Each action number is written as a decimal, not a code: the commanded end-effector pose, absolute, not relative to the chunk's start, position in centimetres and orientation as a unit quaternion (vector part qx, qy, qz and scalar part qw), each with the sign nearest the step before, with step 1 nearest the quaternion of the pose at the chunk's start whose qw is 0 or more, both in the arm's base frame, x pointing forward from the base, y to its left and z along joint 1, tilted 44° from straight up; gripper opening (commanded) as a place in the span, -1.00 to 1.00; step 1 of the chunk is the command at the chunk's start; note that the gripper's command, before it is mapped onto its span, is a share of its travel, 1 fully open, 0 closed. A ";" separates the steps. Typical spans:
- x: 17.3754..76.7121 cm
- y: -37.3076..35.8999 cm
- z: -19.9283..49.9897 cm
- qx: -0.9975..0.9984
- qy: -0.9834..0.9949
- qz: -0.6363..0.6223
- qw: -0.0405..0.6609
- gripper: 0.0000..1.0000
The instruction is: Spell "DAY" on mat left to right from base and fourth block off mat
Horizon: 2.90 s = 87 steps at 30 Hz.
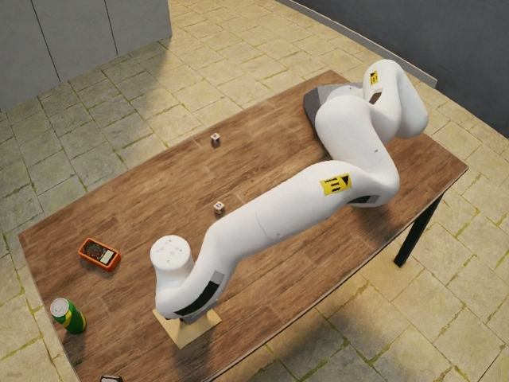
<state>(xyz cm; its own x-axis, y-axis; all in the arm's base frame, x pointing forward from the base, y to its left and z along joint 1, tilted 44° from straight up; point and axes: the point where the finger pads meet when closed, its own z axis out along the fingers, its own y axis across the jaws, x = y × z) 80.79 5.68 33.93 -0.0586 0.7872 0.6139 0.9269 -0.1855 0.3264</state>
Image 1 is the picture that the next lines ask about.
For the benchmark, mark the beige square mat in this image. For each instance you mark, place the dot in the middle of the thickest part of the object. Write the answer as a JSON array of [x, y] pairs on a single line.
[[183, 334]]

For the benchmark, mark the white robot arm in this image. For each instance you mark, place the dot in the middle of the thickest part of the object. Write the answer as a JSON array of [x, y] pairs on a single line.
[[305, 200]]

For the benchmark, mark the green and yellow drink can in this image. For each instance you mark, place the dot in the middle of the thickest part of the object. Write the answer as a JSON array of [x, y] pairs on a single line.
[[64, 312]]

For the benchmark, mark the small wooden letter block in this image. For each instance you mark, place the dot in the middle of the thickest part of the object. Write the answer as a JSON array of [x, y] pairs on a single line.
[[215, 138], [219, 207]]

